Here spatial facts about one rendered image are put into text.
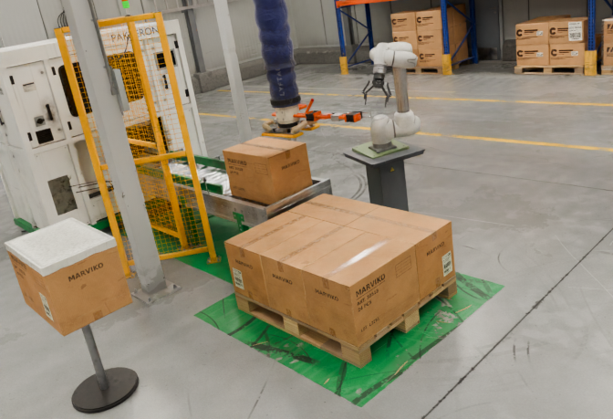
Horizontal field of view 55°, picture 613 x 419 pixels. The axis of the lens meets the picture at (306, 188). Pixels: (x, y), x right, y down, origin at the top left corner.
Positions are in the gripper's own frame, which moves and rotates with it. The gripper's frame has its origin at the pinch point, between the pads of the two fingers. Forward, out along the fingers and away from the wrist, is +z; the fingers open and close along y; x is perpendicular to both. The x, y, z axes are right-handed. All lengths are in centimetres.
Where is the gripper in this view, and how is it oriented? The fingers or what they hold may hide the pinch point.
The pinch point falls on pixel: (375, 104)
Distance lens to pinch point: 404.5
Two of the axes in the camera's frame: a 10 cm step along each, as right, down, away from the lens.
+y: 9.9, 1.3, -0.2
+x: 0.2, 0.2, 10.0
